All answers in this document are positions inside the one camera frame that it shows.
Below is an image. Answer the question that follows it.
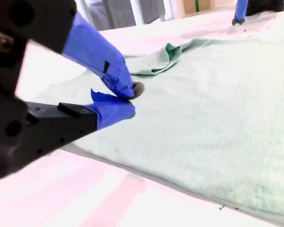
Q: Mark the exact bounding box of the grey fabric panel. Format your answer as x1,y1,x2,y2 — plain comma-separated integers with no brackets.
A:
87,0,136,30

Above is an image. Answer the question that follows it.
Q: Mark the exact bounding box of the brown cardboard box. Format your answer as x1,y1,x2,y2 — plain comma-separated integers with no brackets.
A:
177,0,237,19

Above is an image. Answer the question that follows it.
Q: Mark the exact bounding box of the pale green T-shirt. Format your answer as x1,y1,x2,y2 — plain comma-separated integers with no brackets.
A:
26,11,284,225

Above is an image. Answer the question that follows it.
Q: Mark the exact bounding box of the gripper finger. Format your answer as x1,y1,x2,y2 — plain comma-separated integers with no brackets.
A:
26,88,136,164
231,0,249,26
0,0,145,100

